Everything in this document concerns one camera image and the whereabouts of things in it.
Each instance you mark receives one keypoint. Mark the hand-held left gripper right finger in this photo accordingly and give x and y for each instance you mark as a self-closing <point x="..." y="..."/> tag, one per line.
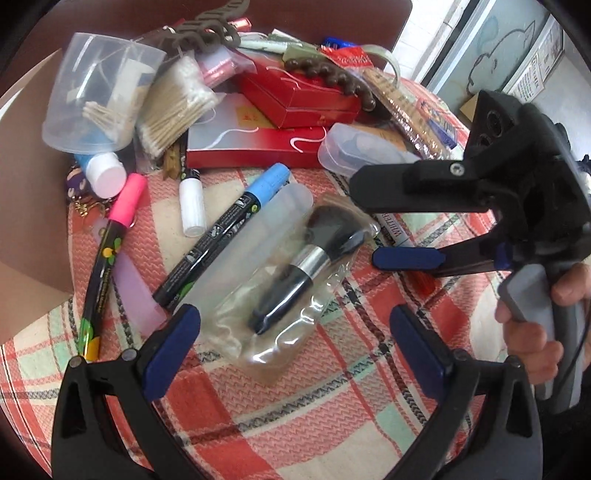
<point x="420" y="360"/>

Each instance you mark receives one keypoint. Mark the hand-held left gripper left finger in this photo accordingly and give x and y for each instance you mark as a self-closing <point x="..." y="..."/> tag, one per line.
<point x="171" y="355"/>

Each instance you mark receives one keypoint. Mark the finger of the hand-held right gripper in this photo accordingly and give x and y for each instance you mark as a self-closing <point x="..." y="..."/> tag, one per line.
<point x="406" y="258"/>
<point x="406" y="184"/>

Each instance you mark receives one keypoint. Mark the red whiteboard marker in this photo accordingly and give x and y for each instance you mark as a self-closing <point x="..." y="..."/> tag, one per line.
<point x="397" y="235"/>

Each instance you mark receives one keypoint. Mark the makeup brush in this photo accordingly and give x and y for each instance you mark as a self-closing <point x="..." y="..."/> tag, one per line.
<point x="300" y="267"/>

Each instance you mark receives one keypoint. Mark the brown cardboard box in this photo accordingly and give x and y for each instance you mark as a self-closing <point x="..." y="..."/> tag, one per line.
<point x="32" y="207"/>

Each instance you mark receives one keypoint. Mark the person's right hand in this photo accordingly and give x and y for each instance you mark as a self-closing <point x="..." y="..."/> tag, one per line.
<point x="531" y="355"/>

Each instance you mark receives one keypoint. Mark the clear plastic case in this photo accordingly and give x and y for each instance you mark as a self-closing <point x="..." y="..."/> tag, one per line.
<point x="351" y="147"/>

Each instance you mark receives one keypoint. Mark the blue card box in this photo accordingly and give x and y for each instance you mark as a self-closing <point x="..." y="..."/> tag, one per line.
<point x="441" y="127"/>

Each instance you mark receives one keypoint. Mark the translucent purple strip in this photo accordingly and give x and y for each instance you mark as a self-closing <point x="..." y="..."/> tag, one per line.
<point x="134" y="290"/>

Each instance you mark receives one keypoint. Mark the open tan cardboard carton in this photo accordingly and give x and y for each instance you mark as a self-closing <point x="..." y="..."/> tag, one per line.
<point x="468" y="108"/>

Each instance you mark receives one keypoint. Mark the packaged brown insole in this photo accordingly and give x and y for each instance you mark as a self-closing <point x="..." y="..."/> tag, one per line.
<point x="392" y="97"/>

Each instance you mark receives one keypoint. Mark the white paper notice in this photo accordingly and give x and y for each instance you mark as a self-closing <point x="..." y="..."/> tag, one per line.
<point x="535" y="69"/>

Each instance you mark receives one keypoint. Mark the black marker pink cap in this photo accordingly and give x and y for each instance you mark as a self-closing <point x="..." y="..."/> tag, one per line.
<point x="106" y="258"/>

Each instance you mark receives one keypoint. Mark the translucent plastic tube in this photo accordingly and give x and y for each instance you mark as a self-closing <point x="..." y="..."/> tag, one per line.
<point x="291" y="203"/>

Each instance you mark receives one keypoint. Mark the black marker blue cap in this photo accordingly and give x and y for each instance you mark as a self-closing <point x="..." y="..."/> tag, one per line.
<point x="217" y="235"/>

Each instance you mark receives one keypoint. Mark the brown wooden bead massager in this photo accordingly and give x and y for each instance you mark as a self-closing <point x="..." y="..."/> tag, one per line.
<point x="332" y="78"/>

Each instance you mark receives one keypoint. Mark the grey door with cartoon drawing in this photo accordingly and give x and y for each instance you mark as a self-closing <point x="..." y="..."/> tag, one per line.
<point x="498" y="46"/>

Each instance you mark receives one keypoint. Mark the red green plaid blanket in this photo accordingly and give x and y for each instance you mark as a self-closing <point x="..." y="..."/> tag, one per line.
<point x="300" y="415"/>

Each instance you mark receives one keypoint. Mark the clear tape roll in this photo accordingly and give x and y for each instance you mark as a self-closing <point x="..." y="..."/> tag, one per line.
<point x="388" y="53"/>

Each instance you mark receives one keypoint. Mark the small white bottle black cap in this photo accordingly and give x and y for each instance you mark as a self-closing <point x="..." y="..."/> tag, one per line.
<point x="191" y="207"/>

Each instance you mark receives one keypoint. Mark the small red gift box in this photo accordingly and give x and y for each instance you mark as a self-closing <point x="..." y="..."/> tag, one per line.
<point x="277" y="97"/>

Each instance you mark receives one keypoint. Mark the small blue plastic item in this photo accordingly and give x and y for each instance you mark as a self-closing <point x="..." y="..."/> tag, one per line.
<point x="339" y="42"/>

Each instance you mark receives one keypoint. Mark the red and white flat box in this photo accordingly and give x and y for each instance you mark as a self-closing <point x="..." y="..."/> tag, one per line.
<point x="240" y="143"/>

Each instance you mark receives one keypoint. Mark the dark wooden headboard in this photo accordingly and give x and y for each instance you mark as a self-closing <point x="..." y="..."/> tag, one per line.
<point x="323" y="18"/>

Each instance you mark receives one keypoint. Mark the blue bottle white cap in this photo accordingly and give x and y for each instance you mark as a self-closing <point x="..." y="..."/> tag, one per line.
<point x="108" y="175"/>

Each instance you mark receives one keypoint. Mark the wooden clothespin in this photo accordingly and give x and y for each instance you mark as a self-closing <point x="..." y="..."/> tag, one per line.
<point x="173" y="159"/>

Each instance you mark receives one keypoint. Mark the white and green pen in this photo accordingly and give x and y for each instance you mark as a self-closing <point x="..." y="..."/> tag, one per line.
<point x="263" y="44"/>

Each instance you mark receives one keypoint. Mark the pink plastic packet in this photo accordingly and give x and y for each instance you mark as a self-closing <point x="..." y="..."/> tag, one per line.
<point x="217" y="69"/>

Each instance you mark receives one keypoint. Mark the small red packet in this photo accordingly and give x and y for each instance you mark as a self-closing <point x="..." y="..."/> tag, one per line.
<point x="240" y="23"/>

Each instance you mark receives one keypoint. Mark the bag of cotton swabs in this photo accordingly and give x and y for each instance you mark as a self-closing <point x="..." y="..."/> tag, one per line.
<point x="175" y="106"/>

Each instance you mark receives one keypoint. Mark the brown hair claw clip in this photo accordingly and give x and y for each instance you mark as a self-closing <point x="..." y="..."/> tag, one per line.
<point x="203" y="32"/>

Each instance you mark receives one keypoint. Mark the clear plastic cup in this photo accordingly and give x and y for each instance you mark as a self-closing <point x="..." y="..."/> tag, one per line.
<point x="92" y="92"/>

